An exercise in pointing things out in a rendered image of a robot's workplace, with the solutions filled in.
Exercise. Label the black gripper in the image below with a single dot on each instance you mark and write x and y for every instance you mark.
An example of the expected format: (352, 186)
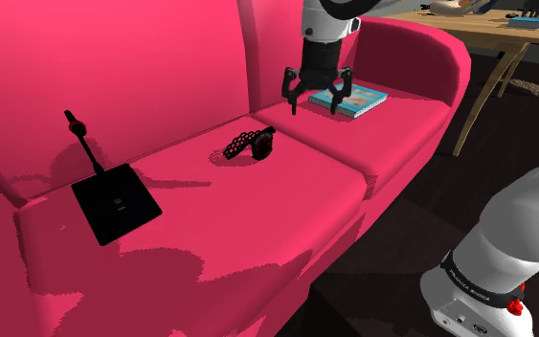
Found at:
(321, 58)

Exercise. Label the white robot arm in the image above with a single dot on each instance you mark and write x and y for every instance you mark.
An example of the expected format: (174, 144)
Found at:
(507, 233)

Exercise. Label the teal book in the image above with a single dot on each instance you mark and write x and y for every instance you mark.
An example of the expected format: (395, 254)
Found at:
(364, 100)

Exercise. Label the pink sofa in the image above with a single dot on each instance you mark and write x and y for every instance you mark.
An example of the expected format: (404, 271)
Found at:
(231, 210)

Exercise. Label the wooden table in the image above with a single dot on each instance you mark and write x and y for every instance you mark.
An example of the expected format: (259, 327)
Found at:
(488, 30)

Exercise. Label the grey rug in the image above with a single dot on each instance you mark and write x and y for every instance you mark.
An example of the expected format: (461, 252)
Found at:
(537, 87)

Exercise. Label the black square tablet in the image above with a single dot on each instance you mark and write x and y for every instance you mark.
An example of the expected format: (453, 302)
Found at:
(117, 203)

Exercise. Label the black rod with red band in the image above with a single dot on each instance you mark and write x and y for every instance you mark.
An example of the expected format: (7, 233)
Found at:
(87, 147)

